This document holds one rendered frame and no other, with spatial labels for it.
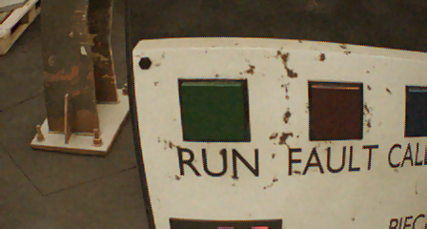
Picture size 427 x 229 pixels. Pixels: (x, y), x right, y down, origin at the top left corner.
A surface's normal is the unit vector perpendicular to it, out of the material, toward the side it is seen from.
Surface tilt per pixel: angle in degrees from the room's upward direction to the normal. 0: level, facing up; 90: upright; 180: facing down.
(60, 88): 90
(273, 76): 90
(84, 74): 92
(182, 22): 90
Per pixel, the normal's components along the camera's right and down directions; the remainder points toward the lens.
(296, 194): -0.18, 0.40
